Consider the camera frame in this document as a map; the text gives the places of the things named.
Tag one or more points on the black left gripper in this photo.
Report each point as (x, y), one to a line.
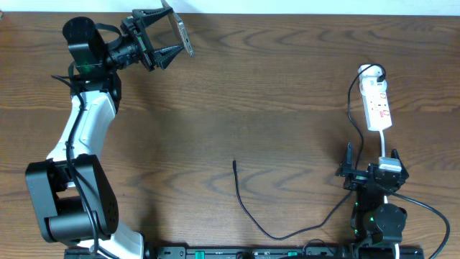
(143, 43)

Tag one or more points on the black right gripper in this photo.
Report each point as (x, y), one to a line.
(356, 178)

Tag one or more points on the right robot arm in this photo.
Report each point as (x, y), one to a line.
(378, 224)

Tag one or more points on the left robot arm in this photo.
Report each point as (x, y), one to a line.
(72, 198)

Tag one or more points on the white power strip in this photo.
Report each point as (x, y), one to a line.
(375, 101)

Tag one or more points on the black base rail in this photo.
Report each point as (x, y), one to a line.
(312, 251)

